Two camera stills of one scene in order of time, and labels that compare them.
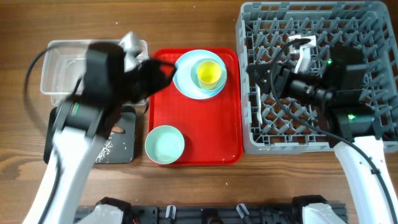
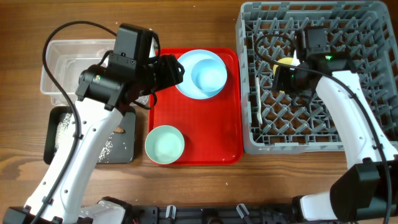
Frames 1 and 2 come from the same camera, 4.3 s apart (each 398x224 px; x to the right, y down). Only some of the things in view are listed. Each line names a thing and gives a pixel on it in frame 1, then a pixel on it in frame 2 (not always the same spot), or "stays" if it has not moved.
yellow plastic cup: x=208 y=73 to x=287 y=60
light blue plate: x=181 y=78 stays
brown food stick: x=117 y=129 stays
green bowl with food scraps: x=164 y=144 stays
